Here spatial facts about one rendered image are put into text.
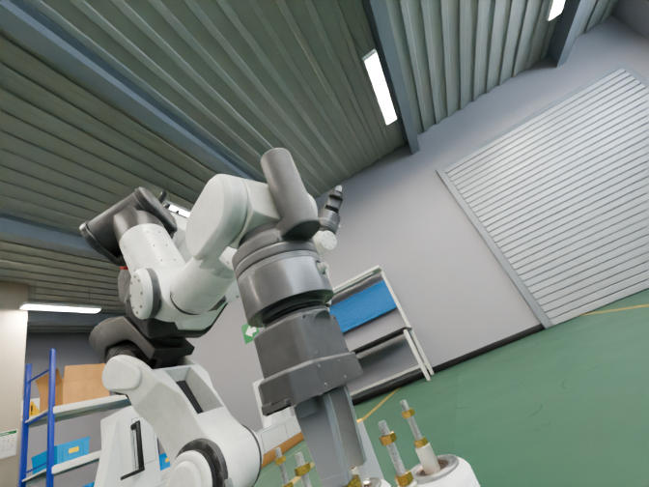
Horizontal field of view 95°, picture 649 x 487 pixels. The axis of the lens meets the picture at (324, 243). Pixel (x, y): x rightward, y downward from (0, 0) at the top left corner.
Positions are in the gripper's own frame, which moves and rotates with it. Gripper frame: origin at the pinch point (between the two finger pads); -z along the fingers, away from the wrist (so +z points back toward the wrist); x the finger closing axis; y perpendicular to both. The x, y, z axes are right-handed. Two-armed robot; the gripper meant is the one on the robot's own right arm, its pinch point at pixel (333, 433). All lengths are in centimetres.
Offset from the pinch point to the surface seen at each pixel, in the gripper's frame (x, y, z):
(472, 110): -522, 209, 345
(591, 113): -517, 330, 219
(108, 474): -117, -229, 6
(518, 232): -509, 143, 102
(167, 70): -139, -130, 363
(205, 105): -196, -135, 363
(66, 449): -217, -483, 54
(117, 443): -123, -230, 23
